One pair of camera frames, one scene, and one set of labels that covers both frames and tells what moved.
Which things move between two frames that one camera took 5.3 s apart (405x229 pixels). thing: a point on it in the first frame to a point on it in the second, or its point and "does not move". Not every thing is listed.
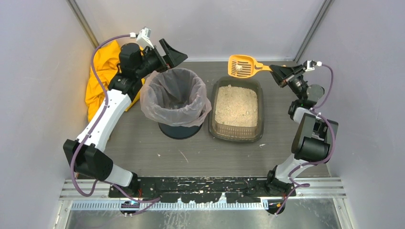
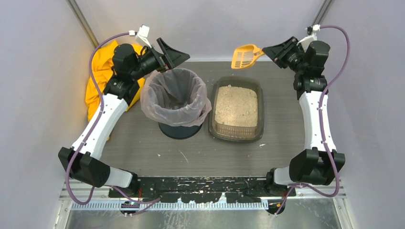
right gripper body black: x=291 y=77 to x=284 y=53
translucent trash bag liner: x=174 y=97 does not move
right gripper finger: x=282 y=73 to x=279 y=53
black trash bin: x=178 y=132 does not move
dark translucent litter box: x=236 y=109 does not move
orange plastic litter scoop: x=245 y=66 to x=244 y=56
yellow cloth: x=104 y=67 does not move
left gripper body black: x=161 y=57 does not move
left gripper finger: x=172 y=58 does not move
